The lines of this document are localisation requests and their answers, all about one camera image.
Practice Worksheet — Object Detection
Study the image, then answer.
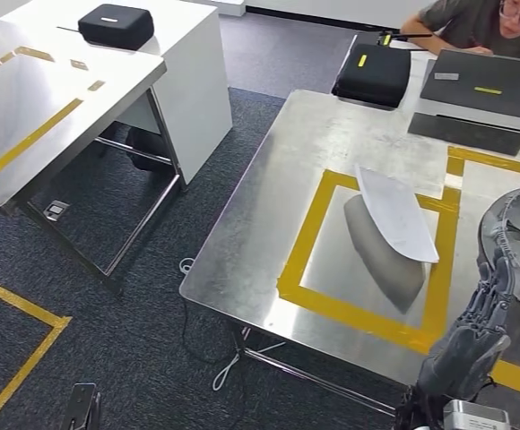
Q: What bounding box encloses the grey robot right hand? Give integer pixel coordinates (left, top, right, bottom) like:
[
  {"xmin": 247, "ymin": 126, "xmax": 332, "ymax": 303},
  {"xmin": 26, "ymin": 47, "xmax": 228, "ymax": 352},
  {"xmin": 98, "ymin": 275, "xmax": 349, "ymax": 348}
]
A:
[{"xmin": 416, "ymin": 254, "xmax": 517, "ymax": 406}]

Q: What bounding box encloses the white plastic body panel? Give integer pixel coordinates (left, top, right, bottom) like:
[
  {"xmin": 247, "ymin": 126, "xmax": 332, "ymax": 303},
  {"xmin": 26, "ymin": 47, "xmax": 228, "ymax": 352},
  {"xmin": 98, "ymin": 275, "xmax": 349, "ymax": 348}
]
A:
[{"xmin": 354, "ymin": 164, "xmax": 441, "ymax": 264}]

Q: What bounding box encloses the steel workbench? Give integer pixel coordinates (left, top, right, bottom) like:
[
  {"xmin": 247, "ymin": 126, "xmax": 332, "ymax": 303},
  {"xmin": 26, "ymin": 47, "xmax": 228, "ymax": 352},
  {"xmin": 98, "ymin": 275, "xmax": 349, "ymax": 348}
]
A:
[{"xmin": 178, "ymin": 89, "xmax": 520, "ymax": 417}]

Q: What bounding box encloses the dark grey flat pad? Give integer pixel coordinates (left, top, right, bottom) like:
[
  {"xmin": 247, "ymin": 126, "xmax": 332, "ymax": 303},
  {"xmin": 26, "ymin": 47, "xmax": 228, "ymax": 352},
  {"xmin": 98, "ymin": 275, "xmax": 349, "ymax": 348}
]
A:
[{"xmin": 407, "ymin": 112, "xmax": 520, "ymax": 158}]

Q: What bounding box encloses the black laptop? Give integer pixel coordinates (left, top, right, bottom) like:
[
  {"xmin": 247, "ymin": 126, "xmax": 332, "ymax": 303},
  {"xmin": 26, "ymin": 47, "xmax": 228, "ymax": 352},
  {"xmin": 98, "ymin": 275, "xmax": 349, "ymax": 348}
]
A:
[{"xmin": 419, "ymin": 48, "xmax": 520, "ymax": 121}]

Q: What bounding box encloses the black case yellow sticker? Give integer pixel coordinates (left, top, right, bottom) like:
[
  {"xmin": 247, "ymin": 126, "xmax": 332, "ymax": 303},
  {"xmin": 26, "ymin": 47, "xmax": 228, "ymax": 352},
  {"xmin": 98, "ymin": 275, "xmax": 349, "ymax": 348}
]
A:
[{"xmin": 330, "ymin": 42, "xmax": 413, "ymax": 110}]

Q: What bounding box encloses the person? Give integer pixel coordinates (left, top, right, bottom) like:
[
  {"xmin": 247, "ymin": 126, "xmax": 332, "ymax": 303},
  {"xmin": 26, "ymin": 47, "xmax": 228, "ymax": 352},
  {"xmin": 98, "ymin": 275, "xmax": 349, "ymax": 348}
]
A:
[{"xmin": 400, "ymin": 0, "xmax": 520, "ymax": 63}]

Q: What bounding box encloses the white cabinet desk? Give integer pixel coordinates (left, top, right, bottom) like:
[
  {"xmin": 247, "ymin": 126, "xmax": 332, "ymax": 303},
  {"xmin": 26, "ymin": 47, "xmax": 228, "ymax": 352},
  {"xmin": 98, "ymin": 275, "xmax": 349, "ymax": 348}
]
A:
[{"xmin": 0, "ymin": 0, "xmax": 234, "ymax": 186}]

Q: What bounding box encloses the black bag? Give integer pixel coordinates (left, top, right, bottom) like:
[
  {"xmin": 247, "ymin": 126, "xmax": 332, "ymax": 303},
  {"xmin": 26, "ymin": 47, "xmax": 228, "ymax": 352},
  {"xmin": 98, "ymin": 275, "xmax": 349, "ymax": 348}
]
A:
[{"xmin": 126, "ymin": 127, "xmax": 175, "ymax": 175}]

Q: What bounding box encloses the metal floor socket plate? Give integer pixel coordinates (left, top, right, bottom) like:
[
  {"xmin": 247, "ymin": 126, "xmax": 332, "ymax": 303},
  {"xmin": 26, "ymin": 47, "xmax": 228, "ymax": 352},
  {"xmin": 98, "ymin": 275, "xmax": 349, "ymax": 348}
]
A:
[{"xmin": 42, "ymin": 200, "xmax": 70, "ymax": 223}]

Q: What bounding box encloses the plain black case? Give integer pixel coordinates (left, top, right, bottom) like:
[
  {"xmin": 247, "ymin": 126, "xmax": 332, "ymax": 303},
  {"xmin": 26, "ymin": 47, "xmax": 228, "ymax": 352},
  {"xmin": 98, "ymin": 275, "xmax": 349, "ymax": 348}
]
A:
[{"xmin": 55, "ymin": 3, "xmax": 156, "ymax": 52}]

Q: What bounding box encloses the yellow floor tape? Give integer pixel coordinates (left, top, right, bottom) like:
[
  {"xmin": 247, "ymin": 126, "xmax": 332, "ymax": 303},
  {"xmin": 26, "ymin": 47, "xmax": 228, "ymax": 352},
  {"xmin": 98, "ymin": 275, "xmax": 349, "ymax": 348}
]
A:
[{"xmin": 0, "ymin": 275, "xmax": 73, "ymax": 430}]

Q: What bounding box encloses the steel table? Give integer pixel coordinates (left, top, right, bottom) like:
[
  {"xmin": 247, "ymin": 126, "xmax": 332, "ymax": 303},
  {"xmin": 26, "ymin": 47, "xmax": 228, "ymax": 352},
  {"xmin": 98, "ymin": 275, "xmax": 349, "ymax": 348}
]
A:
[{"xmin": 0, "ymin": 14, "xmax": 184, "ymax": 297}]

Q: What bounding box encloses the long yellow tape strip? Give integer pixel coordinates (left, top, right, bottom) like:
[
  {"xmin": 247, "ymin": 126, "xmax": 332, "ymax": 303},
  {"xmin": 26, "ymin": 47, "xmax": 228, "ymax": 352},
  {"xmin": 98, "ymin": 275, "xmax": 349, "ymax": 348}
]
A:
[
  {"xmin": 0, "ymin": 98, "xmax": 84, "ymax": 178},
  {"xmin": 0, "ymin": 45, "xmax": 56, "ymax": 83}
]

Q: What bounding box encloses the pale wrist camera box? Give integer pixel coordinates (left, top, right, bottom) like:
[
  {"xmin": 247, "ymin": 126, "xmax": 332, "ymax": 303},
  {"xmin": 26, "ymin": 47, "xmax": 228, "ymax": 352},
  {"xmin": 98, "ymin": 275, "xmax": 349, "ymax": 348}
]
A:
[{"xmin": 443, "ymin": 399, "xmax": 512, "ymax": 430}]

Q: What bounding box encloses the black floor cable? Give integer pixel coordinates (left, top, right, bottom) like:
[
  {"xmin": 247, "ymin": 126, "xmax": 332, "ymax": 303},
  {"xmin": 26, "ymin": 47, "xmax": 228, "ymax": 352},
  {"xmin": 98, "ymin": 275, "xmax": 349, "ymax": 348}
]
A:
[{"xmin": 180, "ymin": 297, "xmax": 247, "ymax": 393}]

